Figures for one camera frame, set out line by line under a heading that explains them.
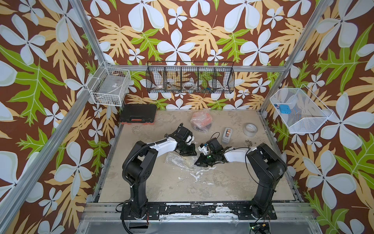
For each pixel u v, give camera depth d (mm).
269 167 495
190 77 977
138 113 1162
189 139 824
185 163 900
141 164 499
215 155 767
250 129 1076
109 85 861
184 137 772
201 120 1041
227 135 1013
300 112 820
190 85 985
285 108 861
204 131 1045
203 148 890
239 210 746
